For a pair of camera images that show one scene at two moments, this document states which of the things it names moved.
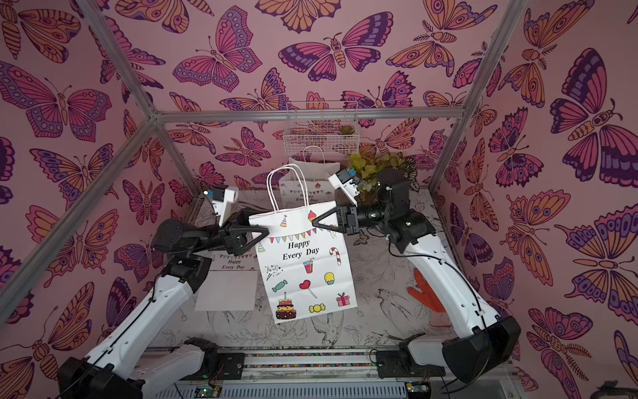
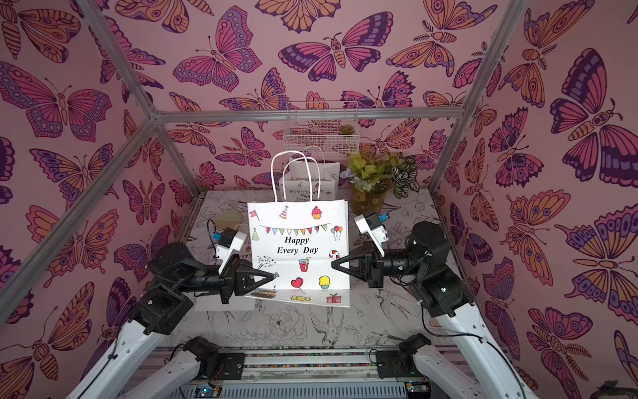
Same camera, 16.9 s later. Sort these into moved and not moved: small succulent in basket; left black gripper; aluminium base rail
Moved: left black gripper
Not moved: small succulent in basket; aluminium base rail
